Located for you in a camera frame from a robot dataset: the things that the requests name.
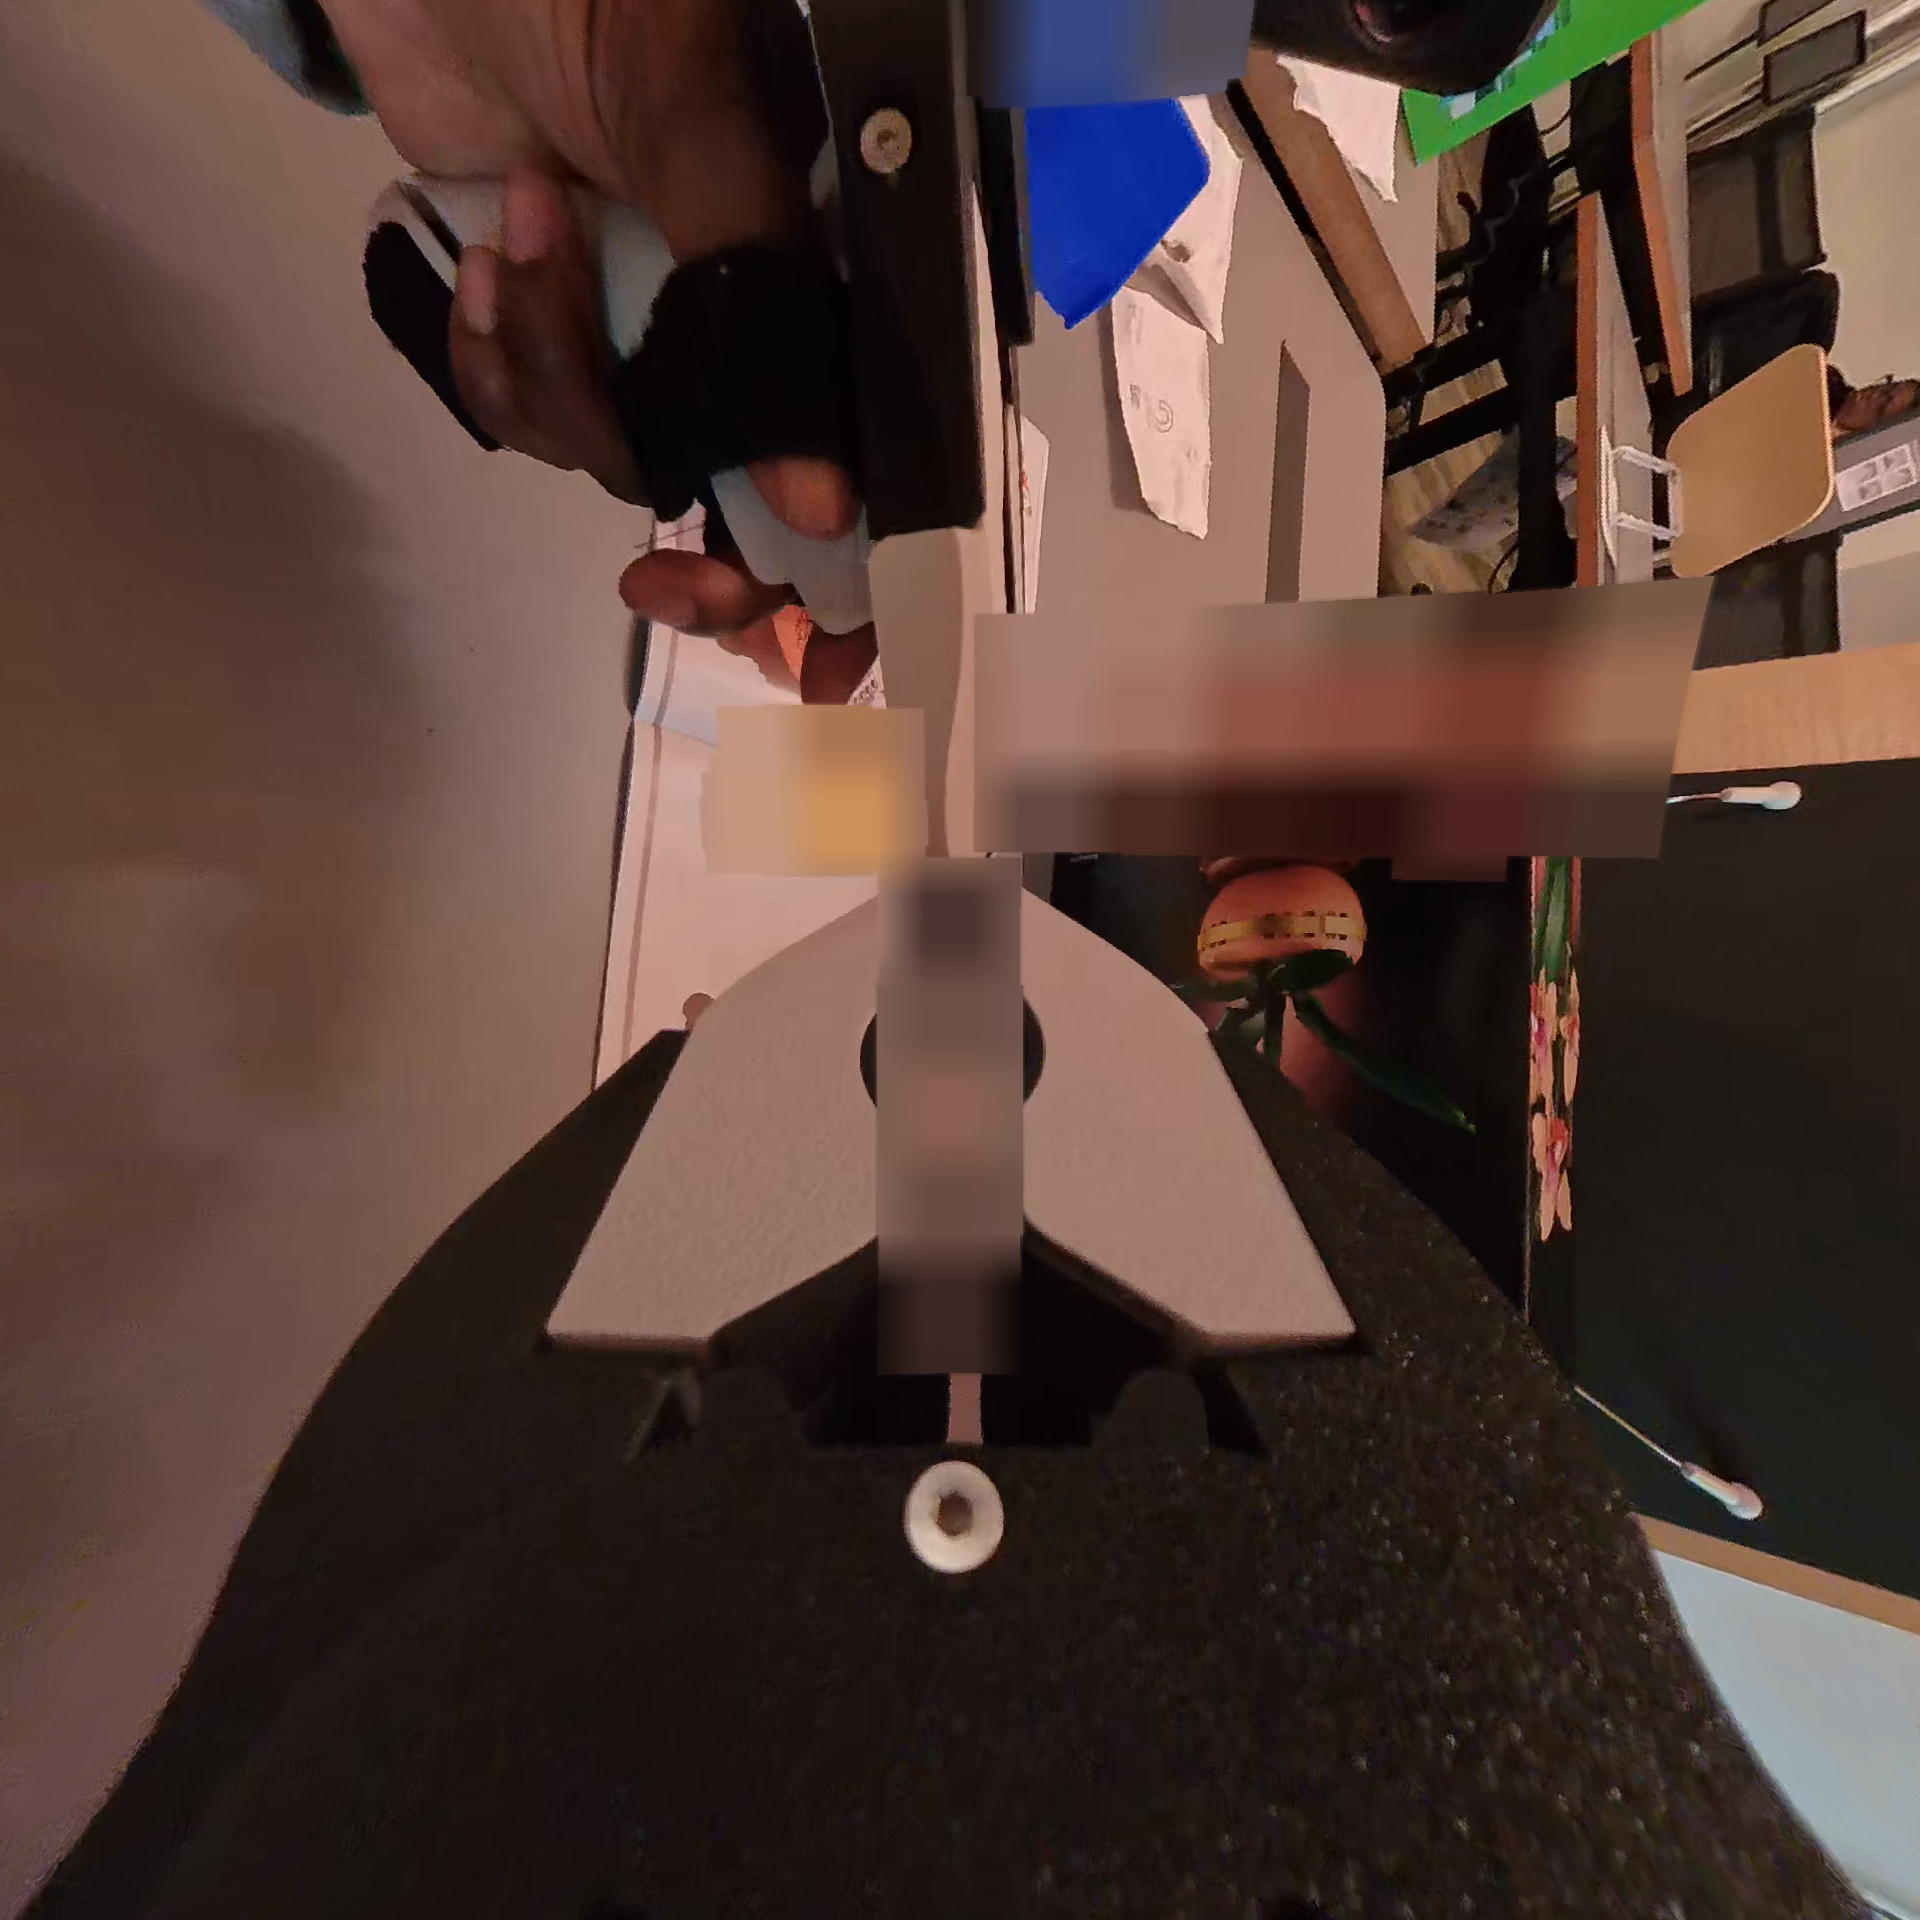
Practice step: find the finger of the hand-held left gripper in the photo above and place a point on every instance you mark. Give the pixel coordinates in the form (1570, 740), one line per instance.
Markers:
(937, 603)

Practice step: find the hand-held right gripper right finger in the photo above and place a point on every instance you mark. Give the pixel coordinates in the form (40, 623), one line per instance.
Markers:
(1170, 1187)

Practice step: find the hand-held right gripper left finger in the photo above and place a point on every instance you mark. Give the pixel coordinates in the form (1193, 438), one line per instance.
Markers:
(721, 1171)

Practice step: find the blue plastic bin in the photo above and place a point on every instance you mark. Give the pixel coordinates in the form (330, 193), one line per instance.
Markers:
(1096, 196)

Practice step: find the person's left hand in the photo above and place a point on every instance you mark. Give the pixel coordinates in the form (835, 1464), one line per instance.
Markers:
(601, 92)

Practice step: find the brick set instruction booklet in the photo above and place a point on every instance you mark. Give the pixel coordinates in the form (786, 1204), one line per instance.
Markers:
(675, 931)

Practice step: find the white paper sheet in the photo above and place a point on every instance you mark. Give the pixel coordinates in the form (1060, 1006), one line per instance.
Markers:
(1170, 392)

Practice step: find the black orchid print set box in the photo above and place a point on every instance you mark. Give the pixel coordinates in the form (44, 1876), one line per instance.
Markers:
(1739, 1201)

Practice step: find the green board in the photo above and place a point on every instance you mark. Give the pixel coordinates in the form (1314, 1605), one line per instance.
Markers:
(1532, 77)

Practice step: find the wooden chair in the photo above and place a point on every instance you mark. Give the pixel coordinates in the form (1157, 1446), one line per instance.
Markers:
(1739, 452)

